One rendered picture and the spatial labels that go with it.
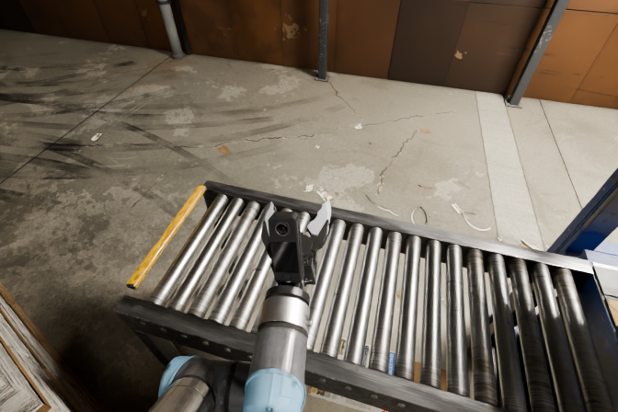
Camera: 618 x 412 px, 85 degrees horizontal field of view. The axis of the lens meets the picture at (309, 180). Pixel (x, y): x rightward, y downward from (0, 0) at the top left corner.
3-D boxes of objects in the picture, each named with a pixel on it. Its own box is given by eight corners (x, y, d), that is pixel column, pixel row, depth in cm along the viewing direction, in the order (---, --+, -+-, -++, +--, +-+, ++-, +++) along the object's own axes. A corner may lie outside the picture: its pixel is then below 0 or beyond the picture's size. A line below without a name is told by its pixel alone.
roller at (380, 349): (365, 378, 87) (368, 371, 84) (386, 235, 120) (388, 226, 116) (384, 383, 86) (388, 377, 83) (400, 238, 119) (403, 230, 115)
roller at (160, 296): (147, 311, 100) (141, 303, 97) (219, 199, 133) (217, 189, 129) (162, 315, 99) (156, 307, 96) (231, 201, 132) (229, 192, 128)
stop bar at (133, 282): (126, 287, 100) (123, 284, 99) (199, 187, 130) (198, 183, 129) (136, 290, 100) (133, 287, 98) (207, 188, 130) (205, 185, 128)
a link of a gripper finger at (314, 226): (329, 216, 69) (305, 249, 64) (326, 196, 65) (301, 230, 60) (343, 221, 68) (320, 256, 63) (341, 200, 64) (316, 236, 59)
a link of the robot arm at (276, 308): (251, 319, 48) (308, 321, 47) (257, 290, 51) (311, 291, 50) (263, 340, 53) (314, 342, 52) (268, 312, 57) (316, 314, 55)
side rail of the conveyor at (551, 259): (207, 209, 138) (200, 188, 130) (213, 200, 142) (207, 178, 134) (573, 292, 112) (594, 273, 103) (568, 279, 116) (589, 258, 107)
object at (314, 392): (307, 394, 150) (307, 394, 149) (323, 331, 170) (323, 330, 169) (391, 422, 143) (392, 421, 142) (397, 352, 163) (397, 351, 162)
